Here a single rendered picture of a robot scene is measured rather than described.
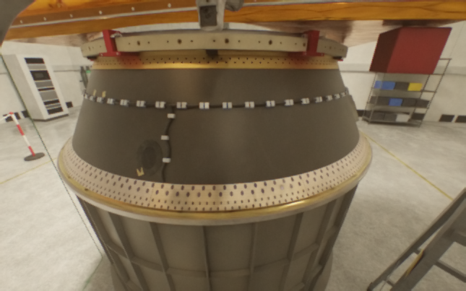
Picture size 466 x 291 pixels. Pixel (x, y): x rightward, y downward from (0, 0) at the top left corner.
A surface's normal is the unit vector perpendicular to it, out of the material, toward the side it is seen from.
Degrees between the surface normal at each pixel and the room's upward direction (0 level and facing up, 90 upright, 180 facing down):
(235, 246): 90
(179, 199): 43
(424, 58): 90
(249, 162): 62
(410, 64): 90
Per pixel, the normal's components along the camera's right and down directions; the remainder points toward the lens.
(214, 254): 0.01, 0.43
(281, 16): -0.21, 0.41
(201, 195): 0.00, -0.37
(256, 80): 0.20, -0.06
